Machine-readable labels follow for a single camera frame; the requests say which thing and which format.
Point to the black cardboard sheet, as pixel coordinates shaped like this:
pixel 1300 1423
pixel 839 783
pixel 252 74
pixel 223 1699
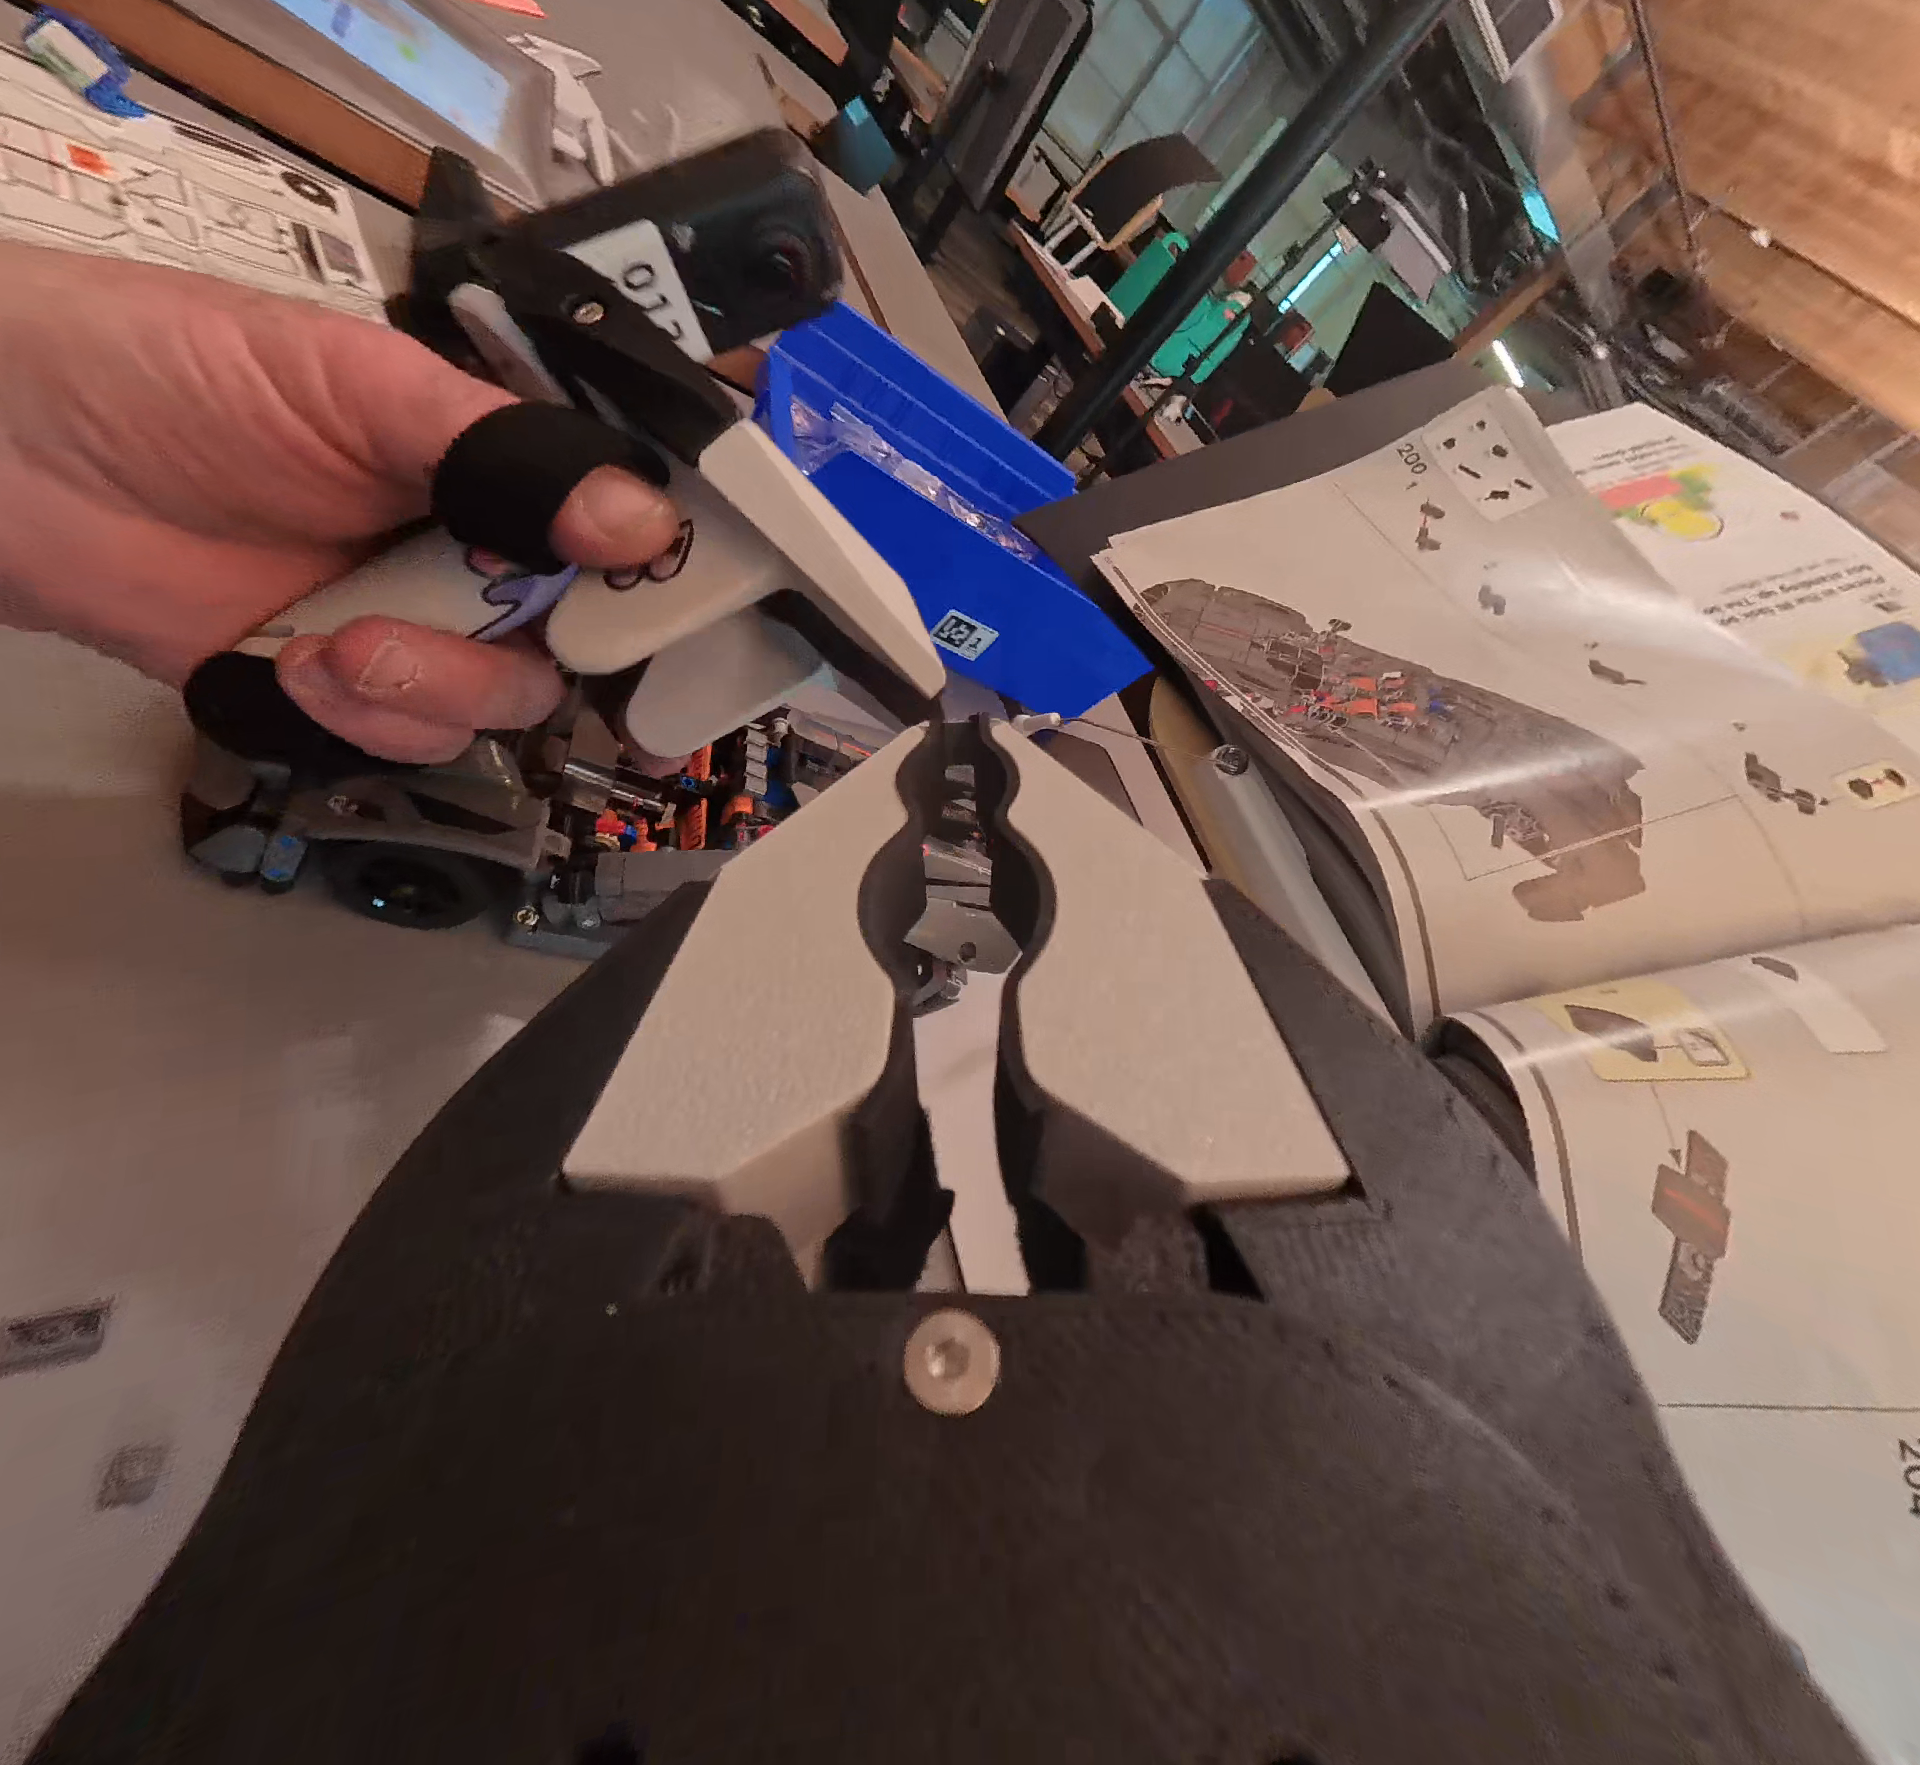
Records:
pixel 1200 492

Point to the blue storage bin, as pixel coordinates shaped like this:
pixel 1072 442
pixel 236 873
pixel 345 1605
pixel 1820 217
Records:
pixel 1021 609

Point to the person's left hand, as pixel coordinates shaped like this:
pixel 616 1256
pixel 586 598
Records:
pixel 182 445

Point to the lego instruction booklet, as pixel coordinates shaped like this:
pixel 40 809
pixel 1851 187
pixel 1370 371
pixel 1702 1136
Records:
pixel 1500 597

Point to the small grey lego piece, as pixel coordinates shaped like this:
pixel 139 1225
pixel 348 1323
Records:
pixel 134 1476

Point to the black chair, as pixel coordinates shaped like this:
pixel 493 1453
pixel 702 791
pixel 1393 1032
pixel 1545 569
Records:
pixel 1141 167

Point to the green plastic object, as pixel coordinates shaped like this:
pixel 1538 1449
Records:
pixel 1185 324

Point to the black metal pole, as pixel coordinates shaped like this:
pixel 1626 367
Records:
pixel 1350 101

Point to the white sticker sheet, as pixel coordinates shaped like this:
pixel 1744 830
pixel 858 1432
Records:
pixel 149 189

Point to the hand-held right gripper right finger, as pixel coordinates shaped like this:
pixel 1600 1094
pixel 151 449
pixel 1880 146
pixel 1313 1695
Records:
pixel 1171 1047

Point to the silver ventilation duct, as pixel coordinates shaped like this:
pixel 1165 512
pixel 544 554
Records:
pixel 1531 146

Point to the black perforated panel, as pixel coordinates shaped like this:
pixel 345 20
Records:
pixel 1021 54

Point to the small dark box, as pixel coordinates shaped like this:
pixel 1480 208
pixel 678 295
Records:
pixel 858 140

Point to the small blue white item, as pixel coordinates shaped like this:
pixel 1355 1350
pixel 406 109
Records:
pixel 77 54

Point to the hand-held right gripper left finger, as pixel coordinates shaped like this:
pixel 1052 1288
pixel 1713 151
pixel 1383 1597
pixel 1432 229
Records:
pixel 750 1030

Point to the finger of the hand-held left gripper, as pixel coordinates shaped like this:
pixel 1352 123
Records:
pixel 818 550

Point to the grey lego car model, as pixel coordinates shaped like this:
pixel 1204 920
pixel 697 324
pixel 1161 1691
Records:
pixel 480 803

